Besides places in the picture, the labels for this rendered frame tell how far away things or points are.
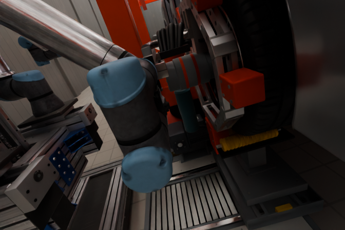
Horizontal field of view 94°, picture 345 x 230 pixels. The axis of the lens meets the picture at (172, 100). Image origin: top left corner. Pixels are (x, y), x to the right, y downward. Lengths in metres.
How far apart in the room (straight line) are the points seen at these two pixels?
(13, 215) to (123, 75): 0.58
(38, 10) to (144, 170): 0.32
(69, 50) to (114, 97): 0.18
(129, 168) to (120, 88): 0.11
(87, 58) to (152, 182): 0.24
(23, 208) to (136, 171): 0.47
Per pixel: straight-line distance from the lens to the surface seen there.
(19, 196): 0.65
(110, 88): 0.21
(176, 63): 0.66
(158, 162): 0.23
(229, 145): 0.76
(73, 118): 1.04
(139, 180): 0.25
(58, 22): 0.37
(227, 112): 0.52
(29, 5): 0.40
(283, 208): 1.01
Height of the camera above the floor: 1.02
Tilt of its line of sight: 22 degrees down
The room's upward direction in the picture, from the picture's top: 17 degrees counter-clockwise
